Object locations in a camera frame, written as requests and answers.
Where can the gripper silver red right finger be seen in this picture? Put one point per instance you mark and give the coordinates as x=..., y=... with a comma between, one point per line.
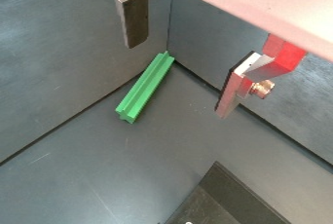
x=249, y=77

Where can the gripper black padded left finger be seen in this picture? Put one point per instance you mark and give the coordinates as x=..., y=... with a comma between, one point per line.
x=134, y=20

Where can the green star prism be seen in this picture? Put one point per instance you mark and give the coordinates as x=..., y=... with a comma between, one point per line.
x=139, y=94

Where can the black curved fixture block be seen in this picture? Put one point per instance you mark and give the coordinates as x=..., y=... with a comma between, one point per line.
x=222, y=200

